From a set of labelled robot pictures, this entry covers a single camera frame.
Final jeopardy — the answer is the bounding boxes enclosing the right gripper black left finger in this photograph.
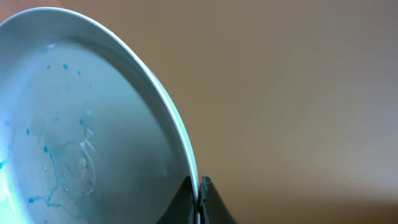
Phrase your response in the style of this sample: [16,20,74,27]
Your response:
[156,176,195,224]

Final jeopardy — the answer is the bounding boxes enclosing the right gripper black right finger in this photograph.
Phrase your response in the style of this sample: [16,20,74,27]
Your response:
[199,176,237,224]

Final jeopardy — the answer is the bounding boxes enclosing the white plate front stained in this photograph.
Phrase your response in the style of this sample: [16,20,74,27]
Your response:
[1,7,200,223]

